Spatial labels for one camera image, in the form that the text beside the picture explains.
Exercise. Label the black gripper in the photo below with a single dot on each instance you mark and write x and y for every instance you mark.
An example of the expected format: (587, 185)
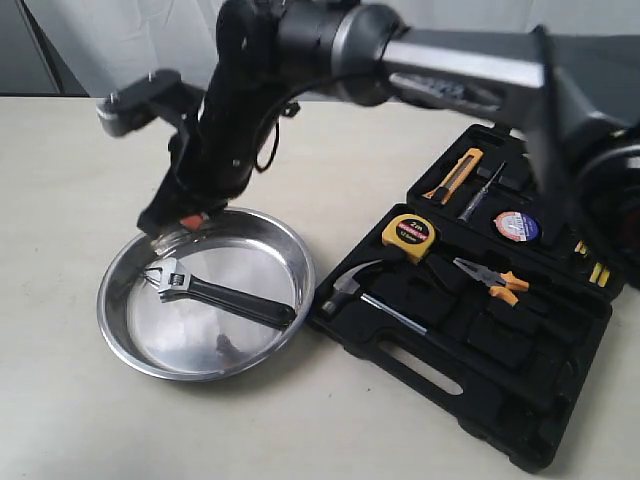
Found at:
(234, 122)

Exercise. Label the black adjustable wrench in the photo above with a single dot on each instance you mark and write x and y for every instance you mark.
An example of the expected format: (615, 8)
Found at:
(173, 282)

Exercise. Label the black plastic tool case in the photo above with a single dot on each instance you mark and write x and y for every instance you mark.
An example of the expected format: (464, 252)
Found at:
(538, 352)

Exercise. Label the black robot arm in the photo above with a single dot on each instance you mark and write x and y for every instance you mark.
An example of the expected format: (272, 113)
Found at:
(575, 99)

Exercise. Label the round stainless steel pan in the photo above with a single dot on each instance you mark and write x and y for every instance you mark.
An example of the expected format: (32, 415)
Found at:
(189, 341)

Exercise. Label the steel claw hammer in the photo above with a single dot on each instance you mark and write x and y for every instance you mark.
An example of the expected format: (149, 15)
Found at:
(346, 288)

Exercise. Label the white fabric backdrop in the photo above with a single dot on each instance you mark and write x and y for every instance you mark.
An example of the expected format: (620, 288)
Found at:
(106, 44)

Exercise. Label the yellow tape measure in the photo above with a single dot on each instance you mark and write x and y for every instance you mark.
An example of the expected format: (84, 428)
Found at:
(413, 234)

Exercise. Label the yellow utility knife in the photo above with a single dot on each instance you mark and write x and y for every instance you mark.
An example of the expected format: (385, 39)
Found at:
(455, 177)

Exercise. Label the test pen screwdriver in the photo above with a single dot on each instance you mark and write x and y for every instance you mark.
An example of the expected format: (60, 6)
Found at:
(473, 204)

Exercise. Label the round electrical tape roll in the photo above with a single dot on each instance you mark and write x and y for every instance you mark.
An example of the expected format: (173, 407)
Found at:
(516, 226)

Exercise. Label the yellow black small screwdriver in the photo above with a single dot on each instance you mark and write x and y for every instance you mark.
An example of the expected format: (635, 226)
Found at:
(581, 250)

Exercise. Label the yellow black large screwdriver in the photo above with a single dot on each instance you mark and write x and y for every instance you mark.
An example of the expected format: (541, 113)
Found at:
(600, 275)

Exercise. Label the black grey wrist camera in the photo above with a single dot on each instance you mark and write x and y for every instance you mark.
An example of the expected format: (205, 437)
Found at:
(161, 94)

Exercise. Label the orange handled pliers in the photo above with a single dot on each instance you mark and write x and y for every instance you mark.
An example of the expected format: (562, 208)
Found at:
(503, 286)

